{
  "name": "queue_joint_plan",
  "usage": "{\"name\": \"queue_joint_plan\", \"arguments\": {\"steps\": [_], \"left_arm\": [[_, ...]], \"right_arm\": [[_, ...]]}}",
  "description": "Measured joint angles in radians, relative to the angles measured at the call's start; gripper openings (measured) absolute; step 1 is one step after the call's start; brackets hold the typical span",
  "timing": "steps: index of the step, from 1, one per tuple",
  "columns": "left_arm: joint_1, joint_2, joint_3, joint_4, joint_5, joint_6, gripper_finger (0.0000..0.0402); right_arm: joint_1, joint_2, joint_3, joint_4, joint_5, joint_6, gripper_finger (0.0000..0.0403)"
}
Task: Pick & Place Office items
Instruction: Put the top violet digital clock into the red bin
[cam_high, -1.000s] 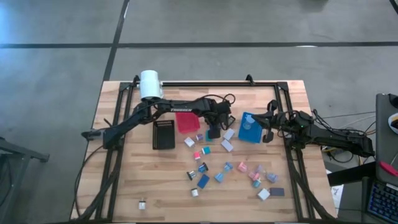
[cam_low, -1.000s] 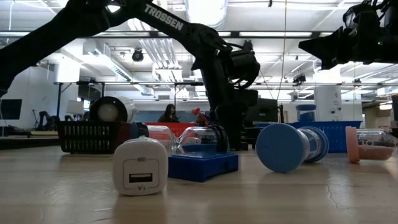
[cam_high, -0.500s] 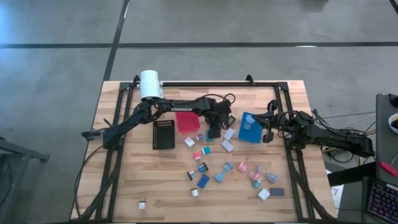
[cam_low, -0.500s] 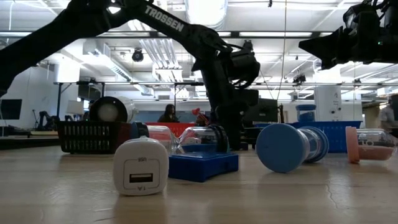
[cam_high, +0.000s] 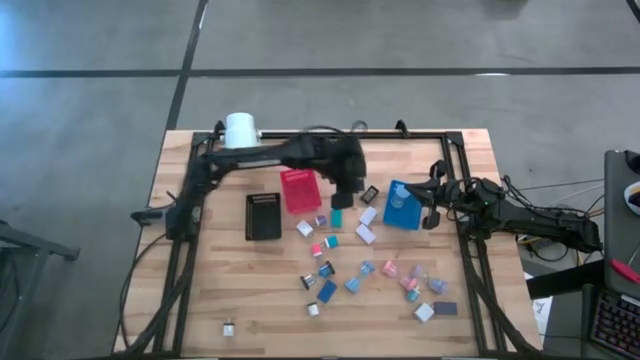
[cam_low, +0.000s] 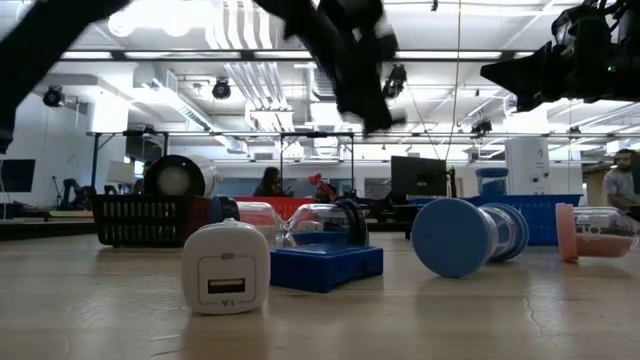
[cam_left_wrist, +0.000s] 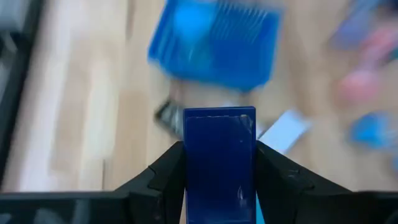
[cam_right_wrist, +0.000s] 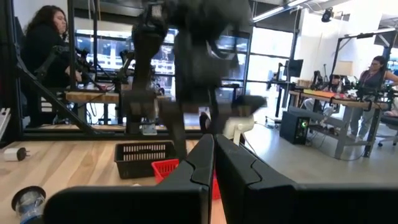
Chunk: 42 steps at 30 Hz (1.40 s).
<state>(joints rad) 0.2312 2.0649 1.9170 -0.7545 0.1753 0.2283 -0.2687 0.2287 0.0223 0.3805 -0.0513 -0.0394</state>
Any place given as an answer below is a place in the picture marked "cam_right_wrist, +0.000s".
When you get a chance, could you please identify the ceiling strip light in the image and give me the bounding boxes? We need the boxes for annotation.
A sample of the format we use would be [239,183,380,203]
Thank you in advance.
[251,0,308,23]

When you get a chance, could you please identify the black computer tower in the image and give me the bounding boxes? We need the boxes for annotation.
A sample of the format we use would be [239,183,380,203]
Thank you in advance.
[279,110,311,146]

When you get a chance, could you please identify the black office chair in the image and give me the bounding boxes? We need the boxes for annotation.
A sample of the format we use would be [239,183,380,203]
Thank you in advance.
[377,114,398,147]

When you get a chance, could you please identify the black plastic basket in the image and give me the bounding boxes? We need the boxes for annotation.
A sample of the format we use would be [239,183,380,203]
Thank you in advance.
[114,140,187,180]

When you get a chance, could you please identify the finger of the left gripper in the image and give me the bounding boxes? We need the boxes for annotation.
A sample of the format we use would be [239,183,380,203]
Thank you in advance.
[198,96,267,133]
[159,101,188,161]

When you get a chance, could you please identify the white cylindrical lamp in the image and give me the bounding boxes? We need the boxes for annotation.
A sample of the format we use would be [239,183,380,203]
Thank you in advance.
[222,114,256,146]

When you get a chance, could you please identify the silver aluminium extrusion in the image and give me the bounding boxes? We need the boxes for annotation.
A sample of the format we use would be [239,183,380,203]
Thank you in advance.
[0,107,12,141]

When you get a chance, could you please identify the black computer monitor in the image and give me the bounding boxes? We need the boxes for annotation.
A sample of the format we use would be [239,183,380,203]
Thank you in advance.
[287,58,304,78]

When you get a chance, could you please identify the person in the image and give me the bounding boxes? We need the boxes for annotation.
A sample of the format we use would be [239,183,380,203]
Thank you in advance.
[349,55,398,141]
[303,74,343,118]
[20,4,83,125]

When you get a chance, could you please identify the wooden table grey legs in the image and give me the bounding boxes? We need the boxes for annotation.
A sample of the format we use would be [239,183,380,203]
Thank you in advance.
[289,88,389,159]

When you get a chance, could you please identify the wooden workbench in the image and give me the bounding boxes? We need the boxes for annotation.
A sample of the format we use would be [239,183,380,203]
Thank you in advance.
[65,90,175,105]

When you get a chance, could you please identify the black background rig frame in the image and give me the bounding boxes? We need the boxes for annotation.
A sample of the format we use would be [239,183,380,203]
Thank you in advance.
[329,27,398,156]

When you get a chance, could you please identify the black capped hourglass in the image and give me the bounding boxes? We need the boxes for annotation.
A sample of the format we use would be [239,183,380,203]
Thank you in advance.
[11,185,47,224]

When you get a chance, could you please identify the red plastic basket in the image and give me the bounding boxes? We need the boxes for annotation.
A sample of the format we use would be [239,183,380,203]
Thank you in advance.
[151,158,222,200]

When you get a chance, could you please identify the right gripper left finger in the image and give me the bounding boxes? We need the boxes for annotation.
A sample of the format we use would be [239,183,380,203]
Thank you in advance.
[43,133,215,224]

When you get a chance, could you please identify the white black USB charger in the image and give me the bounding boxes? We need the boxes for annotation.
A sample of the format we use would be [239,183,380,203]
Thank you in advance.
[2,146,30,162]

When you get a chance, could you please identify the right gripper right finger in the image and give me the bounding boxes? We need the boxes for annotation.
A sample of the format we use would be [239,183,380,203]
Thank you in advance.
[215,134,398,224]

